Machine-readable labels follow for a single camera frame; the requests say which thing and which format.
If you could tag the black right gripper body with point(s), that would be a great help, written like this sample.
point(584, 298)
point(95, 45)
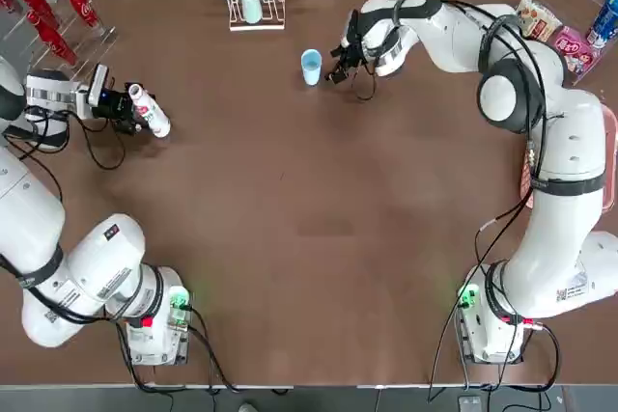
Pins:
point(364, 52)

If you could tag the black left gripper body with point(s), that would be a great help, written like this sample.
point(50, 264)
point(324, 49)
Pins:
point(113, 104)

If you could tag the white juice bottle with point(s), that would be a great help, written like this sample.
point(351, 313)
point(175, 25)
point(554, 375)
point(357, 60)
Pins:
point(152, 115)

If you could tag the blue ceramic cup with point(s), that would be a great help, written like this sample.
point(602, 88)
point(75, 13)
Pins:
point(310, 67)

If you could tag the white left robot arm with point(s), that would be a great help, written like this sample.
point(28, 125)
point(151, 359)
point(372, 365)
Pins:
point(29, 219)

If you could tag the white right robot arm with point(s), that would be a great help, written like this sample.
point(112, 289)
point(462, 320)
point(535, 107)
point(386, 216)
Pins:
point(570, 142)

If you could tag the clear acrylic bottle shelf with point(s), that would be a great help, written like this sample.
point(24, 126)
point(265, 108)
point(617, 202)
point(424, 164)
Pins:
point(96, 38)

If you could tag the mint green cup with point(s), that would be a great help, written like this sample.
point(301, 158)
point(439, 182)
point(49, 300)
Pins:
point(251, 4)

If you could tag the beige snack packet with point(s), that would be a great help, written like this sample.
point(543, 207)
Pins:
point(538, 19)

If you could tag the purple snack packet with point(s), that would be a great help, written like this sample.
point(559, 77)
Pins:
point(574, 52)

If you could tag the blue snack can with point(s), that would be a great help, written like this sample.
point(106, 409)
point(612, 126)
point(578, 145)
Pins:
point(603, 21)

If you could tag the pink plastic basket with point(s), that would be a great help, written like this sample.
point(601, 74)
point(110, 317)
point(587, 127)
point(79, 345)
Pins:
point(610, 156)

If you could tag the person's foot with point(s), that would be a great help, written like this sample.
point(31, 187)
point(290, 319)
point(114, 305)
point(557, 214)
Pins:
point(248, 407)

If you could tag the grey foot pedal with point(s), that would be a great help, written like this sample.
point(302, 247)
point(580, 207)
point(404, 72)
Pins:
point(470, 404)

